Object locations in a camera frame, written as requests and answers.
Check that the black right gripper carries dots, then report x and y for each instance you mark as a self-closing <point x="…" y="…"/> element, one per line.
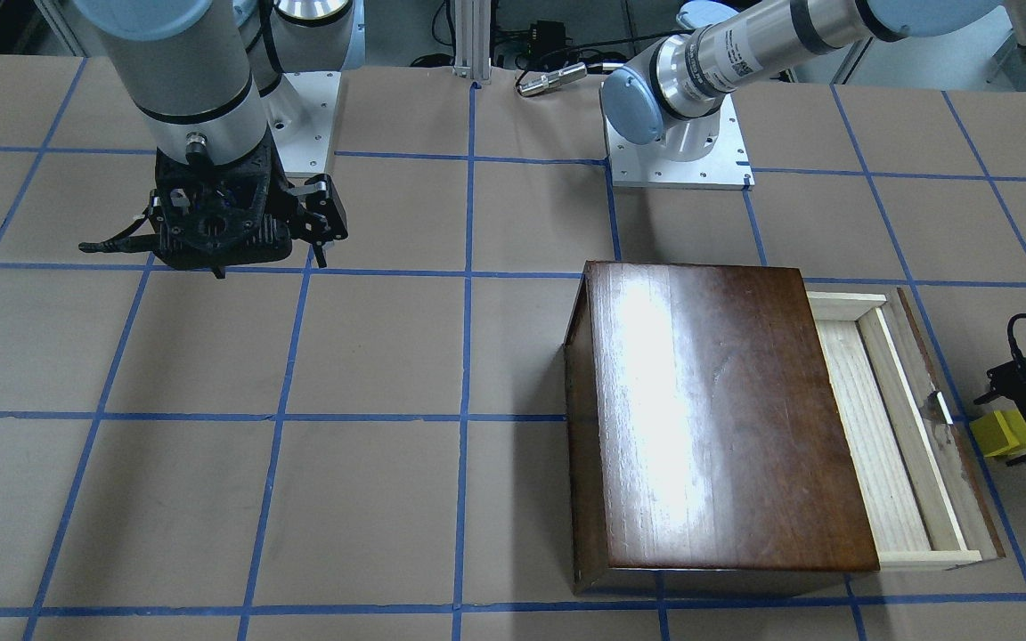
<point x="324" y="212"/>

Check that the yellow block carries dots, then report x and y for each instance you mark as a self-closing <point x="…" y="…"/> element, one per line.
<point x="1000" y="433"/>

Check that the white drawer handle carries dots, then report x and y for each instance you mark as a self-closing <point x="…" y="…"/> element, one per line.
<point x="939" y="408"/>

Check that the light wood drawer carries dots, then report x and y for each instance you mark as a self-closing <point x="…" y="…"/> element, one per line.
<point x="925" y="508"/>

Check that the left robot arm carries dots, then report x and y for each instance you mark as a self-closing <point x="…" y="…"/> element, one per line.
<point x="685" y="77"/>

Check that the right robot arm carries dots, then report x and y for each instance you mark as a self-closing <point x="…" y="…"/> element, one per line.
<point x="241" y="98"/>

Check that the dark wooden drawer cabinet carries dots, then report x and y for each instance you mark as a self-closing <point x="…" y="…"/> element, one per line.
<point x="707" y="455"/>

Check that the silver cylinder connector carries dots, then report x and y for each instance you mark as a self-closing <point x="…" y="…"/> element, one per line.
<point x="551" y="81"/>

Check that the black power box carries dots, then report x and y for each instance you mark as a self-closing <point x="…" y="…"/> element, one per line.
<point x="545" y="37"/>

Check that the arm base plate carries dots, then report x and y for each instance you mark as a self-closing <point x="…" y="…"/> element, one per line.
<point x="302" y="113"/>
<point x="704" y="154"/>

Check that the aluminium frame post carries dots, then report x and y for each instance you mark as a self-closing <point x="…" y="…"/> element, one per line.
<point x="472" y="40"/>

